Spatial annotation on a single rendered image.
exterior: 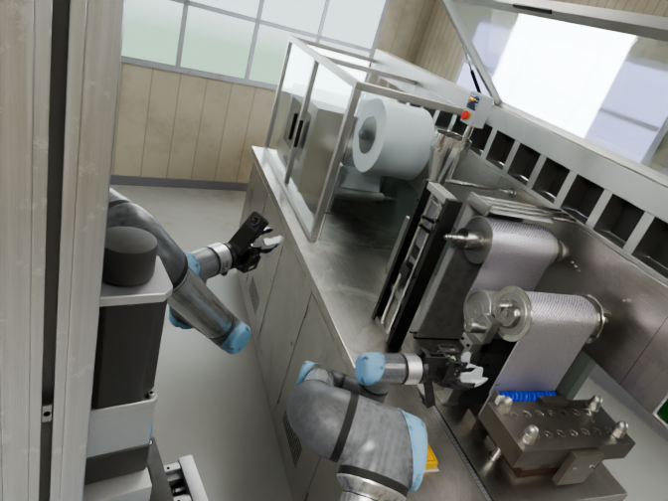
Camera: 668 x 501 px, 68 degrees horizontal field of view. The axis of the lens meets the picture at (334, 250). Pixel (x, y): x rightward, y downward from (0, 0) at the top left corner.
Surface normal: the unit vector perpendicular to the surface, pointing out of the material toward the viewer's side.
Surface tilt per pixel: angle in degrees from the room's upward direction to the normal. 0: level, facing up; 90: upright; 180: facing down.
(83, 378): 90
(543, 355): 90
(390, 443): 35
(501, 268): 92
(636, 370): 90
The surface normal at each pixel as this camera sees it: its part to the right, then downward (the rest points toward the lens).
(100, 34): 0.50, 0.51
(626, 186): -0.92, -0.10
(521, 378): 0.29, 0.51
